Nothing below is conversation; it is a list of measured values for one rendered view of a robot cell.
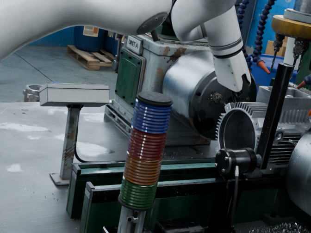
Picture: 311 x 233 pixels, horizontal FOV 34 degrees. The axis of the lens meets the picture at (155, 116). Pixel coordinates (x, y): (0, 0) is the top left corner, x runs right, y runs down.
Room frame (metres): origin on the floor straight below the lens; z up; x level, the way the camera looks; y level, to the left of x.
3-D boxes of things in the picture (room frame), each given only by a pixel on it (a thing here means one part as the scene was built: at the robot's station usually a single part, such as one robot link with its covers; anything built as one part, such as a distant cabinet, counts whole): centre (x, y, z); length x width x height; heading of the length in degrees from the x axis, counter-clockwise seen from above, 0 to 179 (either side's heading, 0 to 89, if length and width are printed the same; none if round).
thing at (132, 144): (0.77, 0.01, 1.14); 0.06 x 0.06 x 0.04
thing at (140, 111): (0.77, 0.01, 1.19); 0.06 x 0.06 x 0.04
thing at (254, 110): (1.30, -0.30, 1.02); 0.20 x 0.19 x 0.19; 121
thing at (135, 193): (0.77, 0.01, 1.05); 0.06 x 0.06 x 0.04
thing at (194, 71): (1.61, -0.13, 1.04); 0.37 x 0.25 x 0.25; 30
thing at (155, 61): (1.82, -0.01, 0.99); 0.35 x 0.31 x 0.37; 30
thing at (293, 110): (1.32, -0.34, 1.11); 0.12 x 0.11 x 0.07; 121
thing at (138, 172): (0.77, 0.01, 1.10); 0.06 x 0.06 x 0.04
